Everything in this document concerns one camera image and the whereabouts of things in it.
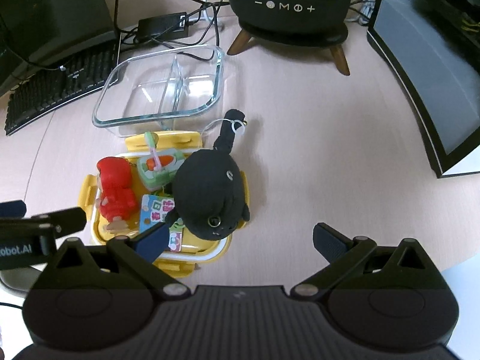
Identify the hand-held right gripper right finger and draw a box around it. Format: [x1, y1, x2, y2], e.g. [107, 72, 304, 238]
[289, 223, 451, 301]

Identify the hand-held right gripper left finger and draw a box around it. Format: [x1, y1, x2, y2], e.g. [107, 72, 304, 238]
[32, 222, 192, 301]

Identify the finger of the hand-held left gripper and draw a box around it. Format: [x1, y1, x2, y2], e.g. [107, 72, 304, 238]
[0, 200, 28, 219]
[0, 207, 88, 257]

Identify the red toy figure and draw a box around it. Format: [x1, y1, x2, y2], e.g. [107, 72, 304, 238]
[94, 156, 138, 233]

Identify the green sushi toy keychain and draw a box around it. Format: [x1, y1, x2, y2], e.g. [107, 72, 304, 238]
[137, 131, 184, 192]

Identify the yellow plastic container lid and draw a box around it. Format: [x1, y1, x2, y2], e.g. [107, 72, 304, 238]
[83, 130, 250, 271]

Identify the clear glass divided container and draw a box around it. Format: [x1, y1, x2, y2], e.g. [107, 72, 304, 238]
[92, 44, 226, 137]

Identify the black desktop monitor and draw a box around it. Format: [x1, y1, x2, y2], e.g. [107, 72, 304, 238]
[0, 0, 122, 96]

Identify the colourful printed card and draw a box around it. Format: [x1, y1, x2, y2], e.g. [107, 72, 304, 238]
[139, 191, 186, 254]

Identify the black plush toy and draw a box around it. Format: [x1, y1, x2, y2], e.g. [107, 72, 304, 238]
[165, 109, 251, 241]

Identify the black keyboard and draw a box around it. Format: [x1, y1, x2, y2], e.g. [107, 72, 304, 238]
[4, 47, 118, 136]

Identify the black power adapter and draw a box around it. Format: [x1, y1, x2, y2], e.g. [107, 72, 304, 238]
[138, 12, 188, 40]

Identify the thin black cable white clip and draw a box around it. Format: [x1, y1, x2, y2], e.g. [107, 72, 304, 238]
[0, 41, 76, 80]

